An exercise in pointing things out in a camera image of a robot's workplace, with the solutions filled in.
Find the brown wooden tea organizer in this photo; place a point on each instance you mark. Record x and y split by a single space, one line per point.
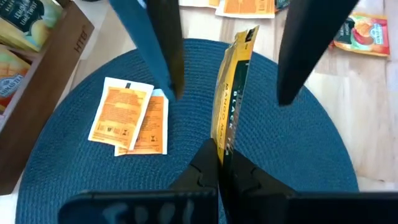
46 93

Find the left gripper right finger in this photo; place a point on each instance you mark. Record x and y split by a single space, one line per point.
248 199

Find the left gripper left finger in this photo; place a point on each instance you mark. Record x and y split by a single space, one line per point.
202 186

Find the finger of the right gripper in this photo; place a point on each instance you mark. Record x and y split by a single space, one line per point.
164 46
308 37

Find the orange white tea packet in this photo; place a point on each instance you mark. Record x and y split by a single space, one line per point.
248 7
155 130
121 112

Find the round dark woven placemat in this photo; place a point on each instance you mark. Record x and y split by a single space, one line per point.
280 149

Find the yellow green lemon tea packet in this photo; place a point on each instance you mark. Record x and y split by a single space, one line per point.
28 21

